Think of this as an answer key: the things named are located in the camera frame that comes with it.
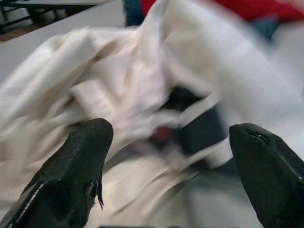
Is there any grey table black frame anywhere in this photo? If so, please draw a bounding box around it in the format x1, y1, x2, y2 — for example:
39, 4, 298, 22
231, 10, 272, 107
0, 0, 126, 79

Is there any grey long table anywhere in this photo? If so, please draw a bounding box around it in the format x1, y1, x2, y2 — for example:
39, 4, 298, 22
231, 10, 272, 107
0, 0, 112, 34

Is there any red garment white cuff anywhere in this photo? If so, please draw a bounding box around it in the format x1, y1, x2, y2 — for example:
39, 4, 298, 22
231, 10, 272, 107
140, 0, 304, 22

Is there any white shirt navy trim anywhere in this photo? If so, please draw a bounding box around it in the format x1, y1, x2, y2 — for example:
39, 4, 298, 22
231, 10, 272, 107
104, 0, 304, 228

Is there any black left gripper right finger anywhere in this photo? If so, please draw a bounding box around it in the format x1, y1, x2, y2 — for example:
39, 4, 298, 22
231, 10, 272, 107
228, 122, 304, 228

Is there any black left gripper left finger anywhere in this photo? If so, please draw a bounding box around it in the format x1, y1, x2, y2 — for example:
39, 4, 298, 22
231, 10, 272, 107
0, 117, 114, 228

